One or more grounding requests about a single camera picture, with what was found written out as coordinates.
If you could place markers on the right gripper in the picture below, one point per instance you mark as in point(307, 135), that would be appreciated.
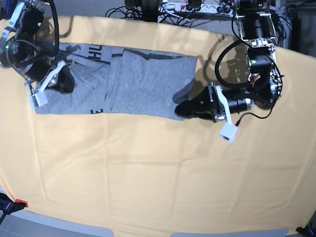
point(56, 74)

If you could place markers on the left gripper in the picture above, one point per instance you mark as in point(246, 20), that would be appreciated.
point(214, 104)

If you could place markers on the grey t-shirt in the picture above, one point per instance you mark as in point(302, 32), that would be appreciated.
point(120, 80)

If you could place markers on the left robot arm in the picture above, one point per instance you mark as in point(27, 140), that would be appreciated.
point(264, 84)

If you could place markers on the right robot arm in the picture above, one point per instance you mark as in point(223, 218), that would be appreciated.
point(20, 51)

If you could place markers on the white power strip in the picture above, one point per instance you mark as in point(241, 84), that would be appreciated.
point(181, 9)

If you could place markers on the black power adapter box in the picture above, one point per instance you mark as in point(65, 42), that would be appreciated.
point(276, 19)

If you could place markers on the red black clamp left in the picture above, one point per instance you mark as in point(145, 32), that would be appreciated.
point(7, 206)

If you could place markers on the black clamp right corner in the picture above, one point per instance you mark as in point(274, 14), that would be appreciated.
point(306, 231)

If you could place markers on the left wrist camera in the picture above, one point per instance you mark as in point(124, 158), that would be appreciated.
point(228, 132)

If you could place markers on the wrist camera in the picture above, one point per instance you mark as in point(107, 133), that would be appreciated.
point(228, 132)
point(37, 100)

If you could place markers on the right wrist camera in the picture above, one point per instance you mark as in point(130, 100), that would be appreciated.
point(37, 100)

